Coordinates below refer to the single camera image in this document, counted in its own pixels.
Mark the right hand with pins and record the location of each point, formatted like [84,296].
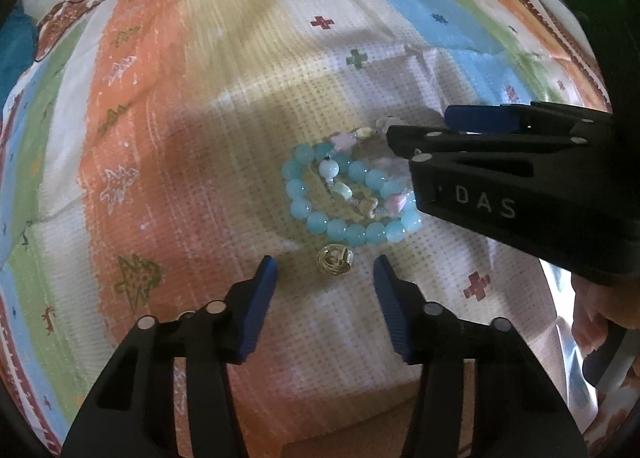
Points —
[596,305]

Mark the teal cloth garment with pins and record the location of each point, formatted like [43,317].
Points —
[18,45]

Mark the striped colourful bed cover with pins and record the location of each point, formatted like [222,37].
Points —
[143,167]

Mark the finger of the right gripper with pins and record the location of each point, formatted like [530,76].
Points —
[537,117]
[408,142]

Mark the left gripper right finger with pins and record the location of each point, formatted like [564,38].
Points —
[483,392]

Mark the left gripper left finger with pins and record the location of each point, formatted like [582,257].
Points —
[129,412]

